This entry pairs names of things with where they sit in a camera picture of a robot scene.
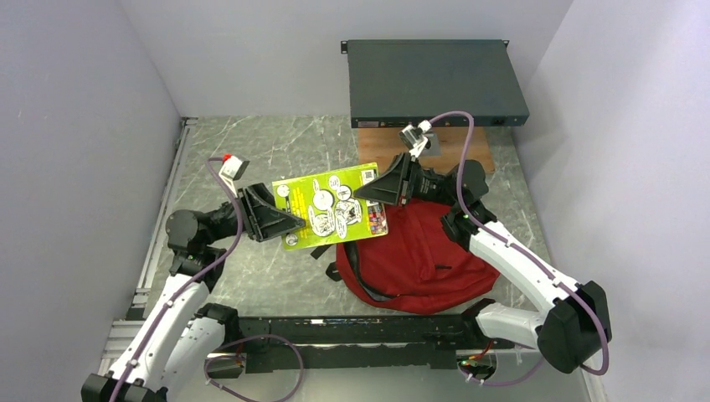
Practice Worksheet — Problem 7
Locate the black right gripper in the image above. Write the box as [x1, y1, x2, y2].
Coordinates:
[353, 152, 460, 208]

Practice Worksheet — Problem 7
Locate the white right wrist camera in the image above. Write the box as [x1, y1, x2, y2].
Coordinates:
[399, 120, 432, 160]

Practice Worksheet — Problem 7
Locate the aluminium rail frame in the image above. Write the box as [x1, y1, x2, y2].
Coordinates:
[88, 116, 605, 402]

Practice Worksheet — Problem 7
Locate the red fabric backpack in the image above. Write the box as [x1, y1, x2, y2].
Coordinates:
[326, 200, 500, 315]

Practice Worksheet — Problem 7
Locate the grey metal camera mount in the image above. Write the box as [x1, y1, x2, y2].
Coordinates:
[409, 128, 440, 158]

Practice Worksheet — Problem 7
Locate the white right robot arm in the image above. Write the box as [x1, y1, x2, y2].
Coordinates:
[353, 153, 612, 376]

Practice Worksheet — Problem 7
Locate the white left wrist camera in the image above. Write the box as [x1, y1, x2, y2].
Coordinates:
[219, 154, 250, 197]

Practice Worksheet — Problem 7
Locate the wooden board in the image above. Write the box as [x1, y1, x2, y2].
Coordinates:
[356, 127, 495, 173]

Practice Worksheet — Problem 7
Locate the green book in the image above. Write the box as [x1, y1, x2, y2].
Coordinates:
[272, 162, 388, 250]

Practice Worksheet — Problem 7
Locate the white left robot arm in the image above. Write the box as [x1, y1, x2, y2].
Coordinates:
[80, 183, 306, 401]

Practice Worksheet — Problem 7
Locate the dark rack-mount network switch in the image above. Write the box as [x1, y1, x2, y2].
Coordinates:
[341, 39, 530, 128]

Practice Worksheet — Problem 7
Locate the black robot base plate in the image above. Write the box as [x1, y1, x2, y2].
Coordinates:
[208, 314, 493, 379]

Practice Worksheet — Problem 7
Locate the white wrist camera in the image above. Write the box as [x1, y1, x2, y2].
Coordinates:
[219, 154, 250, 197]
[399, 120, 432, 160]

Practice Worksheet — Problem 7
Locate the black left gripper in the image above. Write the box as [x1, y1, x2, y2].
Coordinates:
[205, 183, 310, 244]

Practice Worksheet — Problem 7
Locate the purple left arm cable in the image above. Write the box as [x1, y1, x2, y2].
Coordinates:
[108, 157, 306, 402]

